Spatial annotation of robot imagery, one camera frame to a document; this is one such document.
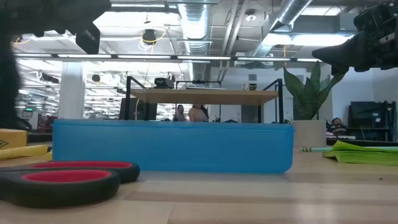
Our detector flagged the black equipment rack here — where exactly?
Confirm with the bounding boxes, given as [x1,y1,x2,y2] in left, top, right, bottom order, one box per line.
[348,101,397,142]

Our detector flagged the wooden shelf riser black legs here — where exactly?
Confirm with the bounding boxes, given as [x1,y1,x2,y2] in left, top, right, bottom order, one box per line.
[124,76,284,124]

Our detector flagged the red and black scissors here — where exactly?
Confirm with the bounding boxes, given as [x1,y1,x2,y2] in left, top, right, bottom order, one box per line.
[0,161,141,208]

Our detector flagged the black ceiling camera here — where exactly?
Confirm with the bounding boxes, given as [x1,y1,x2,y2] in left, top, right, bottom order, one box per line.
[142,29,157,45]

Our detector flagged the white column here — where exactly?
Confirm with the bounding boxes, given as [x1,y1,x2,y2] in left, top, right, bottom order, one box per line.
[58,62,86,120]

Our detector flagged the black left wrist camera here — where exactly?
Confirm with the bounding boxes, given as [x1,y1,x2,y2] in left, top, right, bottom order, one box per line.
[76,23,101,55]

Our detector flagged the black background monitor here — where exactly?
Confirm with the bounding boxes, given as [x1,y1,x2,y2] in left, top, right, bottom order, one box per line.
[119,98,158,121]

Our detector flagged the person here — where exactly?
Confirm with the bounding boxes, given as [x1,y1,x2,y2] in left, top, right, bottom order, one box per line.
[175,105,187,122]
[188,104,210,123]
[330,117,349,137]

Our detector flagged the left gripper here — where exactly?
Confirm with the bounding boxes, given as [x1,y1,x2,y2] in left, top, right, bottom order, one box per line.
[0,0,112,37]

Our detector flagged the snake plant in white pot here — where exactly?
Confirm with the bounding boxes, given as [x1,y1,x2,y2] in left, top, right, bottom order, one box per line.
[282,60,346,147]

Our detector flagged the long ceiling light strip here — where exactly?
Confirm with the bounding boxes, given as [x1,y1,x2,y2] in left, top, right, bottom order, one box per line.
[14,53,315,62]

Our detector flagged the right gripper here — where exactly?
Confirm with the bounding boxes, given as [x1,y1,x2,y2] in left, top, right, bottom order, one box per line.
[312,0,398,76]

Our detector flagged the silver ventilation duct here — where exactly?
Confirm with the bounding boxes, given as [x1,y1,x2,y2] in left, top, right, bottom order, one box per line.
[177,2,213,82]
[245,0,313,63]

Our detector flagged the yellow crayon box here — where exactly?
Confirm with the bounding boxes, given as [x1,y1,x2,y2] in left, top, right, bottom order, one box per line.
[0,128,28,150]

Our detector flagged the blue translucent pencil case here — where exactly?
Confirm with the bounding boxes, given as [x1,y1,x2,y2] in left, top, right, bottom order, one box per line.
[52,119,295,174]

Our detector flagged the green sticky note pad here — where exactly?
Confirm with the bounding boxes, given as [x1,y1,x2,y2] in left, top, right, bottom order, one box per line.
[322,139,398,166]

